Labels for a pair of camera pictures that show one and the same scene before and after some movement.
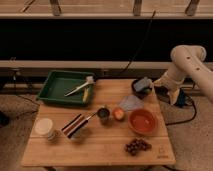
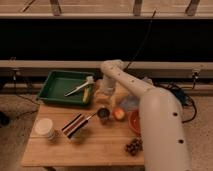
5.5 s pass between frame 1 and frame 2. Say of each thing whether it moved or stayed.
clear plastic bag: stayed
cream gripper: moved
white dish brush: stayed
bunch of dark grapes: stayed
